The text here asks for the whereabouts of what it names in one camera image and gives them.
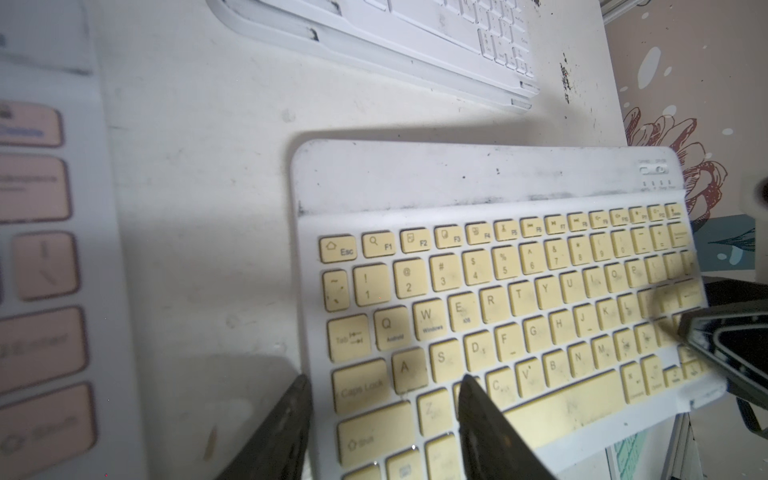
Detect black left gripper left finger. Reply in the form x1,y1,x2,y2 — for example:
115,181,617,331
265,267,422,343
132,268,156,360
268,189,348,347
217,374,312,480

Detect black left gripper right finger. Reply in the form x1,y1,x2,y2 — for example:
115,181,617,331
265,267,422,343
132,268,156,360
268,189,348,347
458,374,555,480

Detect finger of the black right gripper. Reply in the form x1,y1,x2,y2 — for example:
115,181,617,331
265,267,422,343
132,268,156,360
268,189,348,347
679,299,767,409

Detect yellow keyboard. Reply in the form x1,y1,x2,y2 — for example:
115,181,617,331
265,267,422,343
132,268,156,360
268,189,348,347
208,0,539,112
290,140,726,479

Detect green keyboard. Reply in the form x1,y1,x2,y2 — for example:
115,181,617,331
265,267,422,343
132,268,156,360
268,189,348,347
606,429,658,480

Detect near left pink keyboard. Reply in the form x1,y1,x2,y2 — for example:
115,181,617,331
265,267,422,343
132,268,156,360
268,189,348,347
1,1,148,479

